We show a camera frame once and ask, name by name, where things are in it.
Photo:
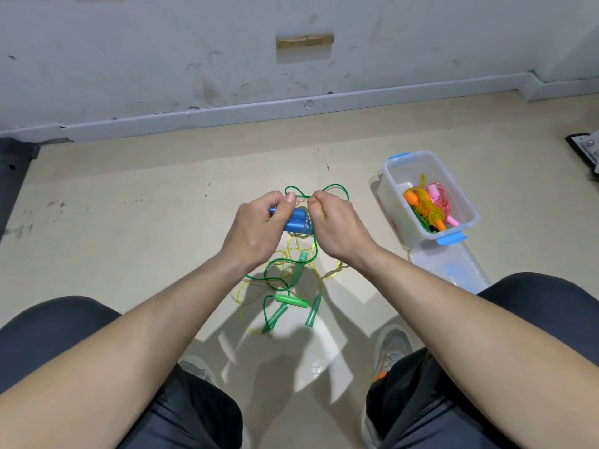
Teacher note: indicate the person's left hand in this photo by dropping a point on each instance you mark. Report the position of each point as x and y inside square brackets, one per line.
[255, 231]

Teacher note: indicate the person's right hand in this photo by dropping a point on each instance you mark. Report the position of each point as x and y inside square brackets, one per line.
[342, 229]

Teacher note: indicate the clear storage box blue latches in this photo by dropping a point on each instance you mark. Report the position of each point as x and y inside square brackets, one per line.
[421, 168]

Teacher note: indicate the person's left forearm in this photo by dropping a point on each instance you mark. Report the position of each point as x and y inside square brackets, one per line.
[112, 369]

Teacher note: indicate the person's right forearm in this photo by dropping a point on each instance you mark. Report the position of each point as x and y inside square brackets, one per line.
[496, 350]

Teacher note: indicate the clear plastic box lid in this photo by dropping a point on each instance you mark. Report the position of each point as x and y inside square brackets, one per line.
[457, 266]

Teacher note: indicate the grey right shoe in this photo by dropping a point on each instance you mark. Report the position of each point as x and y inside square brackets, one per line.
[391, 349]

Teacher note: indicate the grey shoe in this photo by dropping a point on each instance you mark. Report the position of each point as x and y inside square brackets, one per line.
[391, 349]
[195, 369]

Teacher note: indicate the grey left shoe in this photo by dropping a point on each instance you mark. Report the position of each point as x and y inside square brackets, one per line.
[195, 369]

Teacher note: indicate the black shorts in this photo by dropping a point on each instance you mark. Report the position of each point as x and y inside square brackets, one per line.
[37, 332]

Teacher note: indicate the small wooden wall block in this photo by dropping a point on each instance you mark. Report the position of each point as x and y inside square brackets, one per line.
[305, 40]

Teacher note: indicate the black metal rack frame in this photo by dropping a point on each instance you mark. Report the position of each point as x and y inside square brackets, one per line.
[14, 173]

